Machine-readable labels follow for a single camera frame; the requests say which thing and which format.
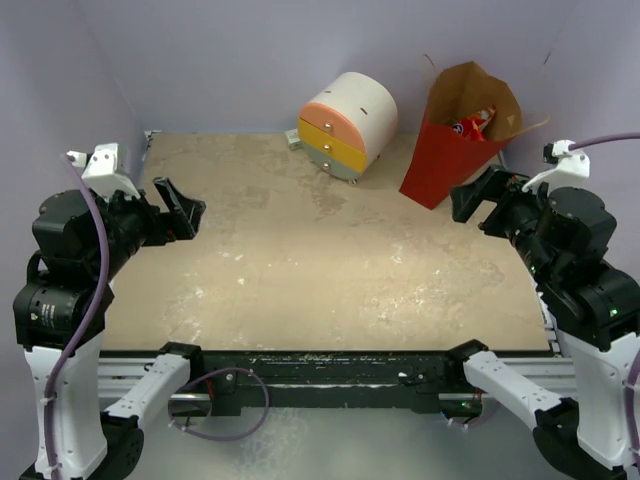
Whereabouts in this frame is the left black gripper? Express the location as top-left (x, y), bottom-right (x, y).
top-left (92, 174), bottom-right (205, 276)

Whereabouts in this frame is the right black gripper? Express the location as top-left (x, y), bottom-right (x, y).
top-left (449, 160), bottom-right (557, 280)

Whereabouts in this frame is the red brown paper bag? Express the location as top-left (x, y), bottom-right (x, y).
top-left (399, 61), bottom-right (549, 209)

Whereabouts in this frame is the red snack bag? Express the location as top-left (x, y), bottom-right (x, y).
top-left (451, 105), bottom-right (497, 142)

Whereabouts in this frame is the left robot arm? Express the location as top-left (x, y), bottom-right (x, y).
top-left (13, 177), bottom-right (206, 479)

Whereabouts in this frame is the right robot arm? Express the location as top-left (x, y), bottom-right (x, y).
top-left (444, 166), bottom-right (639, 479)

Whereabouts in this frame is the small white box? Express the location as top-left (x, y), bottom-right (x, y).
top-left (285, 129), bottom-right (302, 151)

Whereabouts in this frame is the round pastel drawer cabinet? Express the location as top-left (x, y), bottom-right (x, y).
top-left (297, 72), bottom-right (398, 184)

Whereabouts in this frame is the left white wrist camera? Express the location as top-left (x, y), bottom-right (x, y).
top-left (65, 143), bottom-right (141, 203)

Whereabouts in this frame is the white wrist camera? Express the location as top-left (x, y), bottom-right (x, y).
top-left (65, 143), bottom-right (141, 203)
top-left (521, 140), bottom-right (590, 193)

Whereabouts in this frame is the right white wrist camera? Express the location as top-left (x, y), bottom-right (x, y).
top-left (521, 140), bottom-right (590, 193)

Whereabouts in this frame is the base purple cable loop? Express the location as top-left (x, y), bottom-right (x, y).
top-left (167, 367), bottom-right (271, 442)

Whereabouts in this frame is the black aluminium base frame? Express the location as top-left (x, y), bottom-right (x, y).
top-left (97, 344), bottom-right (581, 419)

